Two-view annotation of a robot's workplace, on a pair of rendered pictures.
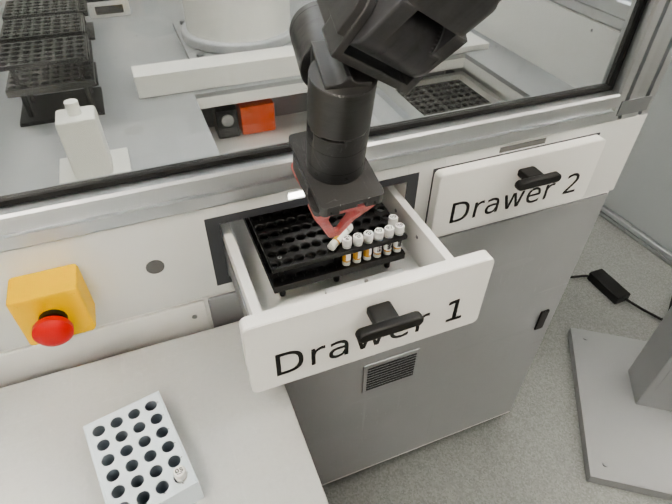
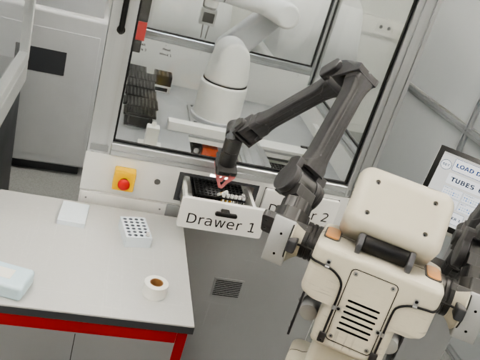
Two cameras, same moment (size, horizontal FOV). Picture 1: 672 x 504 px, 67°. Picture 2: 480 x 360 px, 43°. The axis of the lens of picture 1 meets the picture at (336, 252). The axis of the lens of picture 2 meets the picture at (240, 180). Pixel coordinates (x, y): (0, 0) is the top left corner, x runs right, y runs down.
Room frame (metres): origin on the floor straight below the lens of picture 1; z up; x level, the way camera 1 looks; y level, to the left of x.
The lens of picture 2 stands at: (-1.38, -0.27, 1.82)
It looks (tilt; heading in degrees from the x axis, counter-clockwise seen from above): 24 degrees down; 7
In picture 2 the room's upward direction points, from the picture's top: 17 degrees clockwise
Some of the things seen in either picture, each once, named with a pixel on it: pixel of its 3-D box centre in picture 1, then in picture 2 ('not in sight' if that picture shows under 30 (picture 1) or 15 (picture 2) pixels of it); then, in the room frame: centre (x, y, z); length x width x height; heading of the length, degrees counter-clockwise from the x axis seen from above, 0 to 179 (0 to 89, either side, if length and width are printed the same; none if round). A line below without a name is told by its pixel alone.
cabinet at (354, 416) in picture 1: (275, 256); (190, 234); (0.99, 0.16, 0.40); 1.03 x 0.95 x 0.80; 112
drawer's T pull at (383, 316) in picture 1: (384, 318); (225, 213); (0.35, -0.05, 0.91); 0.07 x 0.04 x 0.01; 112
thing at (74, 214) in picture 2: not in sight; (73, 213); (0.24, 0.41, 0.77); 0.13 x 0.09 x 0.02; 20
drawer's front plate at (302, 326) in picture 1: (372, 320); (222, 217); (0.37, -0.04, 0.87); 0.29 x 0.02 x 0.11; 112
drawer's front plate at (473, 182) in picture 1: (515, 185); (299, 208); (0.64, -0.27, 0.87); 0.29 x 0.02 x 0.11; 112
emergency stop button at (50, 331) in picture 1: (53, 327); (123, 183); (0.35, 0.31, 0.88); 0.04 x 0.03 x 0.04; 112
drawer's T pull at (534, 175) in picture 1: (532, 176); not in sight; (0.62, -0.28, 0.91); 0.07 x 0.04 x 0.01; 112
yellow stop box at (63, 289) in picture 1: (53, 306); (123, 179); (0.38, 0.32, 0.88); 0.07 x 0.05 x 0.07; 112
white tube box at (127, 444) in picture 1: (142, 461); (134, 231); (0.25, 0.20, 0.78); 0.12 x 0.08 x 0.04; 33
